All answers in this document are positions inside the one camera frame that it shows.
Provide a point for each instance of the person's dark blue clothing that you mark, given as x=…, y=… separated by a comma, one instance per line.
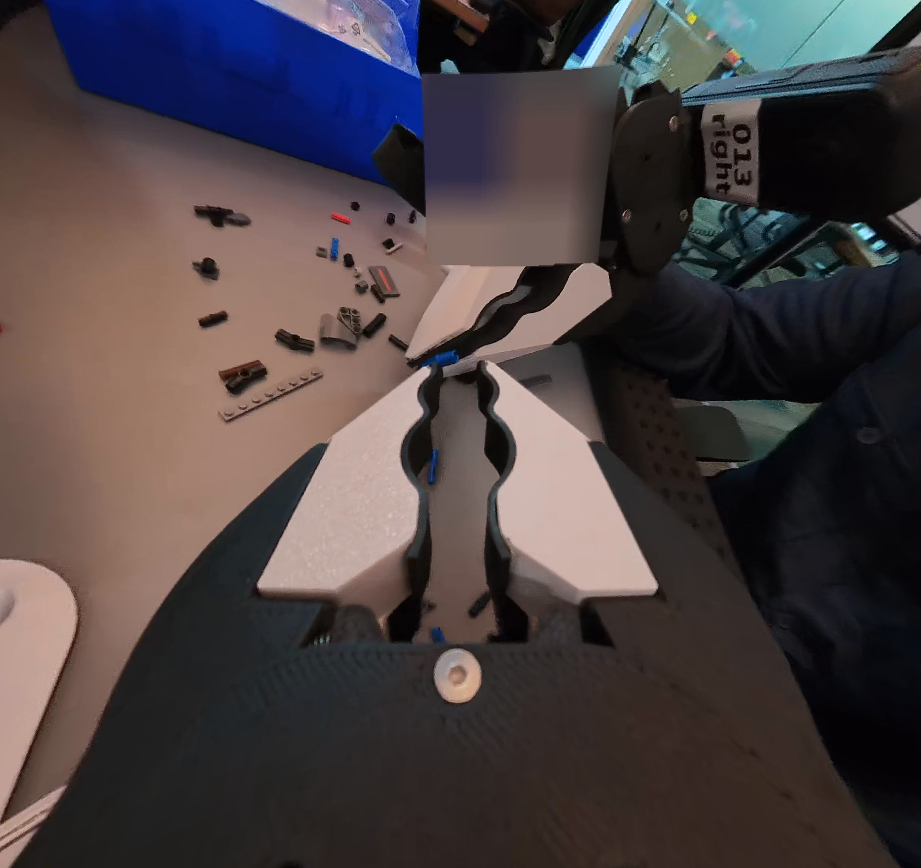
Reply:
x=849, y=558

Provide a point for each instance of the black lego connector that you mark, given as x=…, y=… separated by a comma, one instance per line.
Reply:
x=293, y=340

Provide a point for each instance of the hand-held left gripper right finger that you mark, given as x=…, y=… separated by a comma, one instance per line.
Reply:
x=568, y=515

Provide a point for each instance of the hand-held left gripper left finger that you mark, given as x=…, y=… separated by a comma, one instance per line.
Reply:
x=345, y=515

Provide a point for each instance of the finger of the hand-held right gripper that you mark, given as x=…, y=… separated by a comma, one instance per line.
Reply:
x=568, y=306
x=450, y=306

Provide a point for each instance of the long grey lego plate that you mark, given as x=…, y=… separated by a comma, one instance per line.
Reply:
x=270, y=404

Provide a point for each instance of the black lego assembly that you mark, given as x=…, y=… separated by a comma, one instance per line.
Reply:
x=216, y=214

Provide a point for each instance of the black perforated chair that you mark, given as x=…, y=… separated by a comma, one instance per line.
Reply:
x=647, y=436

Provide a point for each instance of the dark lego tile red stripe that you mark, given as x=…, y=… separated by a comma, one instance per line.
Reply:
x=383, y=280

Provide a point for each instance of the long blue lego pin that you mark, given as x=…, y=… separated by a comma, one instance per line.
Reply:
x=433, y=466

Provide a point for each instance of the black angular object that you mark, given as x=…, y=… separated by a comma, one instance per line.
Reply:
x=403, y=162

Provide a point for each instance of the blue box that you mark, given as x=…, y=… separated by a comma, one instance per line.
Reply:
x=216, y=69

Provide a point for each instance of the grey lego liftarm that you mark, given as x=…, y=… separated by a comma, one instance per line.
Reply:
x=350, y=317

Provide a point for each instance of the person's right forearm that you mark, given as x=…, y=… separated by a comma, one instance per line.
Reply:
x=755, y=328

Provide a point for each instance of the grey curved lego piece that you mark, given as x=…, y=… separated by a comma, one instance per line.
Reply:
x=333, y=334

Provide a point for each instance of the white flat plate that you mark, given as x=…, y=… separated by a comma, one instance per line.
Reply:
x=36, y=638

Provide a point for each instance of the brown and black lego piece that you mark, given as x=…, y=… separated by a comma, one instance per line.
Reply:
x=243, y=373

